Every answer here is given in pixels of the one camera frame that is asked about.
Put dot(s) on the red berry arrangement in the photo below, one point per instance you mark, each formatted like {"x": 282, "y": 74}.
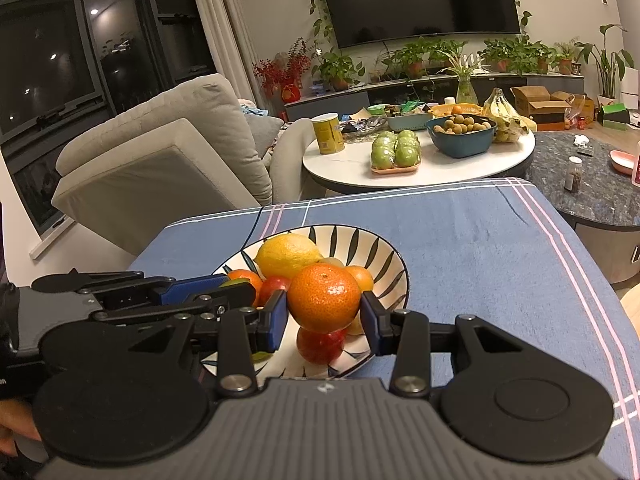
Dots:
{"x": 282, "y": 67}

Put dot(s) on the small green bowl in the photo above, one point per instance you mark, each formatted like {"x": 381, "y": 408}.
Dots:
{"x": 378, "y": 109}

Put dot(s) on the white air purifier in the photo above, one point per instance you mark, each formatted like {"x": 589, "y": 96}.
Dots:
{"x": 631, "y": 87}

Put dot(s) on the white tissue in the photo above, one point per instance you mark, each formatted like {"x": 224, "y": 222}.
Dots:
{"x": 581, "y": 139}

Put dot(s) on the pile of longans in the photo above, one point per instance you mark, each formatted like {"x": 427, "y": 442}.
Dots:
{"x": 462, "y": 125}

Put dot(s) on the white robot vacuum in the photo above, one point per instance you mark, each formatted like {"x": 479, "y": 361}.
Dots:
{"x": 634, "y": 120}

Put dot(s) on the person's left hand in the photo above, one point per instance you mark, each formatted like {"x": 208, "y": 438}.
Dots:
{"x": 17, "y": 427}

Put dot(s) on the tray of green apples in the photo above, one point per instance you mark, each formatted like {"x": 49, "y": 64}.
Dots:
{"x": 395, "y": 152}

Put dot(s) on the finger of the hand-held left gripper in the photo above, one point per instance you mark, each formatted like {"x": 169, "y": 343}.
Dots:
{"x": 197, "y": 287}
{"x": 220, "y": 305}

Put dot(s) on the green box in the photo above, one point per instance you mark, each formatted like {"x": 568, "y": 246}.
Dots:
{"x": 614, "y": 116}

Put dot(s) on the red tomato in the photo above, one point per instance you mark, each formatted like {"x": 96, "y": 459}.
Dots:
{"x": 272, "y": 287}

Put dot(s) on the pink dish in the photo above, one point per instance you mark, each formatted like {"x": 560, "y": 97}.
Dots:
{"x": 622, "y": 162}

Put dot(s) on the bunch of bananas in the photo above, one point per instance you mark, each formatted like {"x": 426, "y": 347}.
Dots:
{"x": 502, "y": 110}

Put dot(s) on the grey cushion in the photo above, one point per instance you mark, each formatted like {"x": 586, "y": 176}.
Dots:
{"x": 265, "y": 130}

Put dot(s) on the dark window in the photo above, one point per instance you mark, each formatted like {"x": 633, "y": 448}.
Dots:
{"x": 50, "y": 60}

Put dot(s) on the round wooden stool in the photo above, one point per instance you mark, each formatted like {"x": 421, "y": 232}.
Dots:
{"x": 631, "y": 312}

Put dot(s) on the open cardboard box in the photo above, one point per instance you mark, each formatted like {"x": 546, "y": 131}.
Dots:
{"x": 540, "y": 110}
{"x": 580, "y": 105}

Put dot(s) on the yellow can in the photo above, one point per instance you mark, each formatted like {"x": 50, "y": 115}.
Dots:
{"x": 328, "y": 135}

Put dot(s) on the tall leafy potted plant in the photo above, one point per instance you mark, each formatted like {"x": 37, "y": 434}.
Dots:
{"x": 607, "y": 65}

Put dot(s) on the teal tray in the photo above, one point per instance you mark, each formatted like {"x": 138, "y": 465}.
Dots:
{"x": 405, "y": 122}

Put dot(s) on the small green potted plant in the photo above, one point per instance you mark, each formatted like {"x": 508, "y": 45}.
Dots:
{"x": 566, "y": 57}

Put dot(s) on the glass spice jar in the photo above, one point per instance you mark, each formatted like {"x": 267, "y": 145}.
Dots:
{"x": 573, "y": 176}

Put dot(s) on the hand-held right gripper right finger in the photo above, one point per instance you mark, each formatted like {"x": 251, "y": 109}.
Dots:
{"x": 369, "y": 327}

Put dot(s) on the black striped white bowl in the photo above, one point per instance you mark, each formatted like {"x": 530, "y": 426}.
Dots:
{"x": 382, "y": 255}

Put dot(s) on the white bottle red label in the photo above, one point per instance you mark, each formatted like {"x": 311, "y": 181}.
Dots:
{"x": 637, "y": 162}

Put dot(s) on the dark remote control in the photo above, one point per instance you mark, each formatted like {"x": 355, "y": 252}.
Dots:
{"x": 585, "y": 151}

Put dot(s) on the wall-mounted television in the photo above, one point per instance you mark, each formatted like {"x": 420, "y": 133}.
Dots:
{"x": 425, "y": 0}

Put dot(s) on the dark marble table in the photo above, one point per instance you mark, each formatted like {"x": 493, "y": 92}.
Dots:
{"x": 600, "y": 200}

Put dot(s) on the pile of snack packets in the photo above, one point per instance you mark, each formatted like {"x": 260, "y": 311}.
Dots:
{"x": 360, "y": 127}

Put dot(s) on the red yellow apple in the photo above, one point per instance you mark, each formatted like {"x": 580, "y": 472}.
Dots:
{"x": 320, "y": 346}

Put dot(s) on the teal bowl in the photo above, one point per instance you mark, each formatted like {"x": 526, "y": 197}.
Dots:
{"x": 460, "y": 145}

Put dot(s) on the white round coffee table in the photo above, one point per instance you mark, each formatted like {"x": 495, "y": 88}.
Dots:
{"x": 350, "y": 170}

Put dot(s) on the grey television cabinet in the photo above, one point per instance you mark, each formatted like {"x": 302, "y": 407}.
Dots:
{"x": 345, "y": 100}

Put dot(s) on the beige armchair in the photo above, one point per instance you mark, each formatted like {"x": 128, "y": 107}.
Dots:
{"x": 150, "y": 175}

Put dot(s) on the yellow lemon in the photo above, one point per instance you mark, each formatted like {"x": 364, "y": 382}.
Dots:
{"x": 287, "y": 256}

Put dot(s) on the blue striped tablecloth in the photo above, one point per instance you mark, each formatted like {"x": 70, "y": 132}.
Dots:
{"x": 475, "y": 260}

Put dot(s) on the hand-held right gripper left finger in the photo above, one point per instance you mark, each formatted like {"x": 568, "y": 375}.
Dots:
{"x": 277, "y": 321}

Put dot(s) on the beige curtain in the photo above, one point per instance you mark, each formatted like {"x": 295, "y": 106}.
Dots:
{"x": 220, "y": 20}

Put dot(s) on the large orange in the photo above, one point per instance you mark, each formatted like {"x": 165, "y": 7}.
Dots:
{"x": 324, "y": 297}

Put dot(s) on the glass vase with plant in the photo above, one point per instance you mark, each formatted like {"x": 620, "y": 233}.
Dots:
{"x": 465, "y": 90}

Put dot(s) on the orange basket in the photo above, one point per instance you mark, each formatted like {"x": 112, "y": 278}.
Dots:
{"x": 442, "y": 109}

